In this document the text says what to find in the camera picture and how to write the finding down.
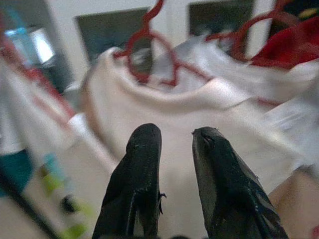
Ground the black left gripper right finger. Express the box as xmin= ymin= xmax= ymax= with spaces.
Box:
xmin=191 ymin=126 xmax=290 ymax=239

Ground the red garment white trim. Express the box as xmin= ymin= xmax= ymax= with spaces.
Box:
xmin=251 ymin=16 xmax=319 ymax=71

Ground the dark framed picture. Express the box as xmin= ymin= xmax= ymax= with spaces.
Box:
xmin=188 ymin=0 xmax=255 ymax=38
xmin=75 ymin=7 xmax=153 ymax=64

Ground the cream white sweater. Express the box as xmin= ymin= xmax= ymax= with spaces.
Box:
xmin=81 ymin=46 xmax=310 ymax=195

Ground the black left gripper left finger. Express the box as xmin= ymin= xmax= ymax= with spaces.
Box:
xmin=92 ymin=123 xmax=167 ymax=239

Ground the white jersey red trim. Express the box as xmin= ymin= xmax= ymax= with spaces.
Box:
xmin=0 ymin=56 xmax=77 ymax=155

